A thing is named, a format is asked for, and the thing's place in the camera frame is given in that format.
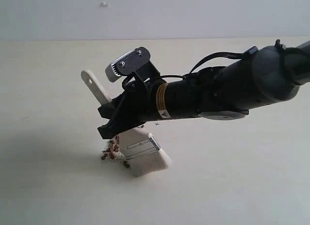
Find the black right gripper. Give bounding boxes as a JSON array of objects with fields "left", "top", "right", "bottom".
[{"left": 97, "top": 76, "right": 167, "bottom": 139}]

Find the wooden paint brush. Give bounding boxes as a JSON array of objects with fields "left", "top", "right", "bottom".
[{"left": 80, "top": 70, "right": 172, "bottom": 177}]

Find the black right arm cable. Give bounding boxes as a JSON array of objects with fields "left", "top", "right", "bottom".
[{"left": 122, "top": 52, "right": 254, "bottom": 89}]

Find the brown beans and rice pile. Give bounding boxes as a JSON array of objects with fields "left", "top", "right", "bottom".
[{"left": 100, "top": 135, "right": 130, "bottom": 169}]

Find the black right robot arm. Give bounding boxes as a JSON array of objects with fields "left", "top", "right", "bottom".
[{"left": 98, "top": 40, "right": 310, "bottom": 139}]

